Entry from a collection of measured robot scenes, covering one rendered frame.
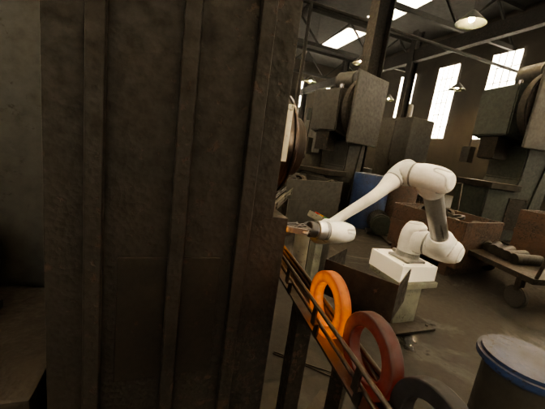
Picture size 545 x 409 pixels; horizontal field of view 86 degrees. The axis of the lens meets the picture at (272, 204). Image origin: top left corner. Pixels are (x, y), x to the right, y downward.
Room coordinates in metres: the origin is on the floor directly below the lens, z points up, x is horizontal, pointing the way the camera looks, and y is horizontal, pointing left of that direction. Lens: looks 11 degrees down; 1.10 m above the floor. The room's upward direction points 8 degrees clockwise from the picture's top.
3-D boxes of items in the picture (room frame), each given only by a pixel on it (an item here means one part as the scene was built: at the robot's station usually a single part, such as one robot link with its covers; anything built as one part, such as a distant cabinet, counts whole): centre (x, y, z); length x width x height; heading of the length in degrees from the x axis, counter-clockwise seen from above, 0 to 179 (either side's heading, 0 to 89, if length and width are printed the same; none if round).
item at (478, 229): (3.45, -2.07, 0.33); 0.93 x 0.73 x 0.66; 27
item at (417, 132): (6.22, -2.49, 1.00); 0.80 x 0.63 x 2.00; 25
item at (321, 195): (4.18, -0.31, 0.39); 1.03 x 0.83 x 0.77; 125
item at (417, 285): (1.96, -0.99, 0.33); 0.32 x 0.32 x 0.04; 21
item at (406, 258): (1.98, -0.98, 0.49); 0.22 x 0.18 x 0.06; 23
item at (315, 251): (2.33, -0.41, 0.31); 0.24 x 0.16 x 0.62; 20
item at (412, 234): (1.95, -1.00, 0.63); 0.18 x 0.16 x 0.22; 39
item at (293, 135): (1.44, 0.04, 1.11); 0.47 x 0.06 x 0.47; 20
